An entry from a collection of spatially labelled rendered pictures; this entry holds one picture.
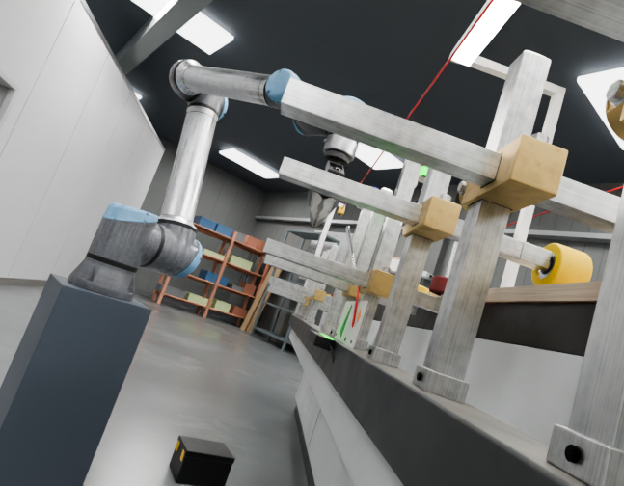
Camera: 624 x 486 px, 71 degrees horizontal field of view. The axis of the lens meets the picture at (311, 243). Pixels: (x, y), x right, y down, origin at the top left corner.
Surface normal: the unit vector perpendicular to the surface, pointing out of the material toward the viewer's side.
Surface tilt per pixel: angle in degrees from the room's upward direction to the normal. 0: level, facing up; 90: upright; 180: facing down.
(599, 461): 90
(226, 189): 90
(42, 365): 90
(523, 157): 90
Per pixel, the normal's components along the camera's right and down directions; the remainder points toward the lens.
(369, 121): 0.08, -0.14
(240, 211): 0.60, 0.07
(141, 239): 0.79, 0.17
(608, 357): -0.94, -0.33
